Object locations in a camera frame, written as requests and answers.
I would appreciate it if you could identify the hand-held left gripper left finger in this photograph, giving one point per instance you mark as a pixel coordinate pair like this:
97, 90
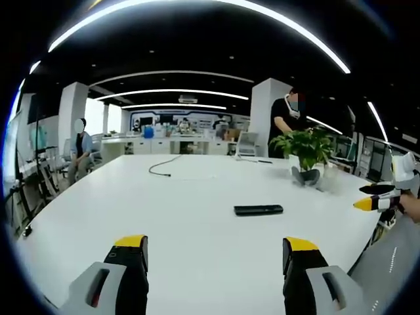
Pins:
129, 262

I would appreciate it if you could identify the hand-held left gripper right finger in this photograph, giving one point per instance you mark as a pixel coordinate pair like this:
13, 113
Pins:
300, 265

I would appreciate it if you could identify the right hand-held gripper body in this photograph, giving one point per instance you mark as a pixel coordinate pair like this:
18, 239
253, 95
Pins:
403, 170

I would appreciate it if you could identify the black remote control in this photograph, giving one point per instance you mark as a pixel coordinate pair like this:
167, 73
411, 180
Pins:
259, 209

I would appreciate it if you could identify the person's right hand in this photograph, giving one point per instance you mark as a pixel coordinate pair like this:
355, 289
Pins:
410, 205

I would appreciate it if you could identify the green potted plant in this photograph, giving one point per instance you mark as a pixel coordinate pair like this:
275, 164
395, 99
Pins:
305, 147

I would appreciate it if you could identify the white counter with cabinets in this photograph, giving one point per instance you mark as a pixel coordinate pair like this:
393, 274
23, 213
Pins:
164, 142

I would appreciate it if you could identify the blue water jug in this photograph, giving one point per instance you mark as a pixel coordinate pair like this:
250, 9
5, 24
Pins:
149, 132

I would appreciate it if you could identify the white office chair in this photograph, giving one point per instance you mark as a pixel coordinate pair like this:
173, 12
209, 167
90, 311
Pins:
246, 144

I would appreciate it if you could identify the black tripod stand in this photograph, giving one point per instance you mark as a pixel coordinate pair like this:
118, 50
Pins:
39, 157

